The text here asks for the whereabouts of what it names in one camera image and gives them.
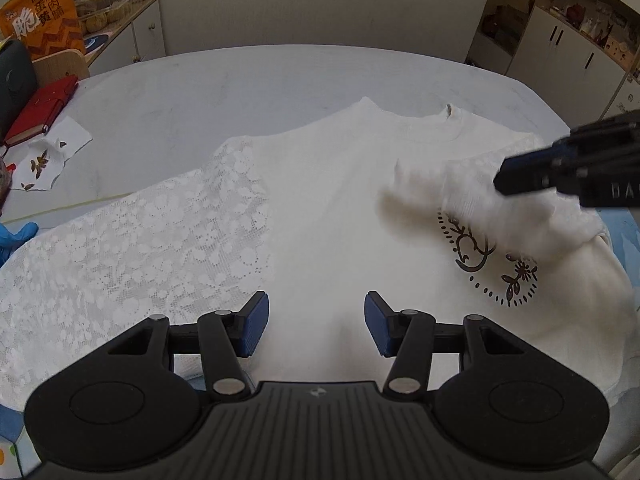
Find light blue cloth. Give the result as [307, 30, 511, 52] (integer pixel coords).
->
[599, 209, 640, 306]

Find white side cabinet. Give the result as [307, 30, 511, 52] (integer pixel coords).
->
[75, 0, 167, 77]

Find blue rubber glove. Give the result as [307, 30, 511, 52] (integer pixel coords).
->
[0, 222, 39, 267]

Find white sticker floor cabinet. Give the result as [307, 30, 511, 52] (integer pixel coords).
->
[504, 4, 640, 122]

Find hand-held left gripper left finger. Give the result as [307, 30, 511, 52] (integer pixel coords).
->
[107, 291, 271, 402]

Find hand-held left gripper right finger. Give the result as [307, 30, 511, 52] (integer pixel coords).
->
[364, 291, 531, 402]

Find orange snack bag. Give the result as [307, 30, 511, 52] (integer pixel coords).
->
[0, 0, 87, 64]

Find brown seed shells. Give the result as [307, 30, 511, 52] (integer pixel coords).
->
[22, 139, 69, 191]

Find white tissue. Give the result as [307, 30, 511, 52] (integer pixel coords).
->
[8, 115, 94, 192]

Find white lace-sleeve sweater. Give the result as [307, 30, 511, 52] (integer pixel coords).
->
[0, 96, 632, 408]

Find wooden chair back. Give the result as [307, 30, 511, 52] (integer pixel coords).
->
[31, 48, 91, 89]

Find red notebook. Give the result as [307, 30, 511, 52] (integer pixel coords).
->
[3, 74, 80, 145]

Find dark grey bag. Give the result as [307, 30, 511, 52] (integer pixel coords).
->
[0, 38, 40, 134]

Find clear plastic food boxes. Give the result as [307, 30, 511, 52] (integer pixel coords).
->
[74, 0, 149, 31]

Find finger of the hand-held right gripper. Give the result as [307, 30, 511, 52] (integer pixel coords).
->
[493, 144, 582, 199]

